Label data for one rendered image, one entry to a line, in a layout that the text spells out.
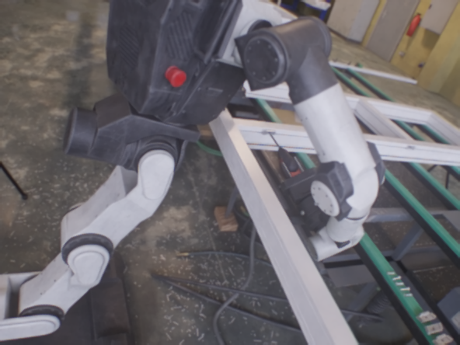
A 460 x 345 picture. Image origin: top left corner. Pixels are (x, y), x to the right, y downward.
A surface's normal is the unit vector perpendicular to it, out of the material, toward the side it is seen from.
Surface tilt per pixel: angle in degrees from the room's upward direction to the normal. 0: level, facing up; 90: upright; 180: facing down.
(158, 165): 90
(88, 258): 90
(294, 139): 90
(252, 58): 102
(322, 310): 0
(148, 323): 0
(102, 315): 0
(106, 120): 32
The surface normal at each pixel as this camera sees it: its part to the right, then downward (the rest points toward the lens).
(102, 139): 0.35, 0.62
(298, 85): -0.68, 0.45
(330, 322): 0.26, -0.79
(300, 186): -0.21, -0.41
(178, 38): 0.61, 0.64
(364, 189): 0.33, 0.14
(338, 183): -0.40, 0.35
